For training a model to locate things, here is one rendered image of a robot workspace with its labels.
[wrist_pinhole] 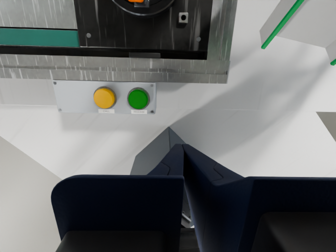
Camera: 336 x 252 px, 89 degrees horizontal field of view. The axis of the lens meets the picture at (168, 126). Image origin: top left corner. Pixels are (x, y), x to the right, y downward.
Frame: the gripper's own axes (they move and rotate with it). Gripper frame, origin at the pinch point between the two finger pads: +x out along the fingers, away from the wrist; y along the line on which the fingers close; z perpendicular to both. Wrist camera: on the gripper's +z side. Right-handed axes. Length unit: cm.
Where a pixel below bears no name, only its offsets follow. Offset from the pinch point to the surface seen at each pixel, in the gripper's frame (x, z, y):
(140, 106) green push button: 28.3, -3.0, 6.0
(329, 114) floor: 125, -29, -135
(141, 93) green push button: 28.2, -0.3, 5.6
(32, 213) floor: 126, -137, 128
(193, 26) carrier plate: 28.4, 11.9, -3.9
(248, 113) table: 39.5, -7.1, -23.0
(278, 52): 39.4, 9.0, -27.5
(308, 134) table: 39, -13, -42
